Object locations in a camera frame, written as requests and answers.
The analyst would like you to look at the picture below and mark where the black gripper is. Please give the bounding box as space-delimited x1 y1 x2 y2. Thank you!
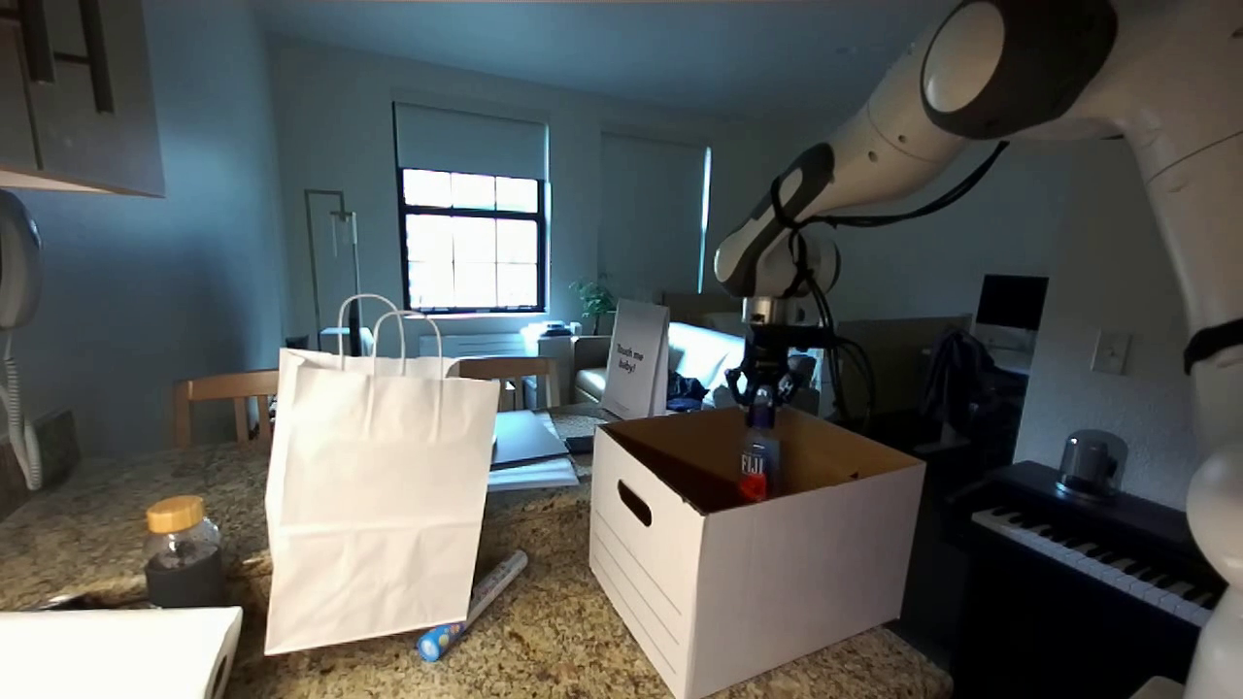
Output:
731 321 847 415

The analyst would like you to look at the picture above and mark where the small bottle orange liquid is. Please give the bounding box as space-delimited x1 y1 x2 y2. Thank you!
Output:
736 388 786 508

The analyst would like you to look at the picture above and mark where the white cardboard storage box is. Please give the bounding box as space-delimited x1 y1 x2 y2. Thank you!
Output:
587 401 931 699

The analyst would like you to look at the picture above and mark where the white printed sign board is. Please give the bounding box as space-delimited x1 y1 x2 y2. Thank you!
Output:
601 297 678 423

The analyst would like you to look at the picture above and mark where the grey flat panel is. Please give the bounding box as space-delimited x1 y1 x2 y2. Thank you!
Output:
830 313 977 426

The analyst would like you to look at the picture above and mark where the green potted plant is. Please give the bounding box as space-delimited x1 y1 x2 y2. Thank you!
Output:
577 277 621 339

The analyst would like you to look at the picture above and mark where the black office chair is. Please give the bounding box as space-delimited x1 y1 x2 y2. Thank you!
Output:
921 325 1030 446

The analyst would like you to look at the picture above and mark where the tall covered window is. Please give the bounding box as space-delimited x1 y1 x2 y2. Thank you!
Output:
596 127 720 301

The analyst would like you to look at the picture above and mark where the grey dining table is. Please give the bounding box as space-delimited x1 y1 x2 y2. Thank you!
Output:
487 409 584 502

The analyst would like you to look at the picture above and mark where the wooden dining chair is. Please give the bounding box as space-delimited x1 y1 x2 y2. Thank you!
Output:
452 354 564 415
173 370 283 455

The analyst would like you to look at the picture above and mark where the computer monitor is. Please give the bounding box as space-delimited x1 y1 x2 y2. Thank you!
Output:
977 270 1054 335

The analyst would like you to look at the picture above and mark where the black framed window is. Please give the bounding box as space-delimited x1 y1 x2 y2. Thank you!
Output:
395 164 548 318

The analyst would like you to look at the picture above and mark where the grey metal canister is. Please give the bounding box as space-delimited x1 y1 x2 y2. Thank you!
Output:
1054 426 1132 503

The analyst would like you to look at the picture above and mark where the black digital piano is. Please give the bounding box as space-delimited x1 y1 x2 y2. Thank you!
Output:
948 459 1236 699

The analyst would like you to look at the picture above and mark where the white roller blind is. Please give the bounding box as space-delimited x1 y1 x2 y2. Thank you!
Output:
394 99 553 182

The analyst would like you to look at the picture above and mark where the white paper shopping bag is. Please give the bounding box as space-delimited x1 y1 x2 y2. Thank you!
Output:
261 292 505 661

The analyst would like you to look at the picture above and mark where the clear bottle blue cap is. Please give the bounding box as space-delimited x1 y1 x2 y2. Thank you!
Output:
415 551 534 666

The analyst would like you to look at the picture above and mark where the metal floor lamp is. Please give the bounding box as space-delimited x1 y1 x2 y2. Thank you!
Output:
301 187 365 356

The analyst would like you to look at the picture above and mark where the small glass jar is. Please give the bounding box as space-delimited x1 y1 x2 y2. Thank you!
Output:
141 494 253 609

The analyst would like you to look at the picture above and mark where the white flat board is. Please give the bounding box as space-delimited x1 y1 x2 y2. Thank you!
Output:
0 603 250 699

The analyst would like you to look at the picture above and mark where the white wall radiator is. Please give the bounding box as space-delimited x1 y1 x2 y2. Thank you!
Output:
412 313 544 356

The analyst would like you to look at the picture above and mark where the white wall switch plate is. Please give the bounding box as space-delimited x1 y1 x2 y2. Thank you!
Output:
1089 325 1133 386

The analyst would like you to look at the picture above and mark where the kitchen wall cabinet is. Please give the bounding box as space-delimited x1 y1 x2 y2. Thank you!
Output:
0 0 166 198

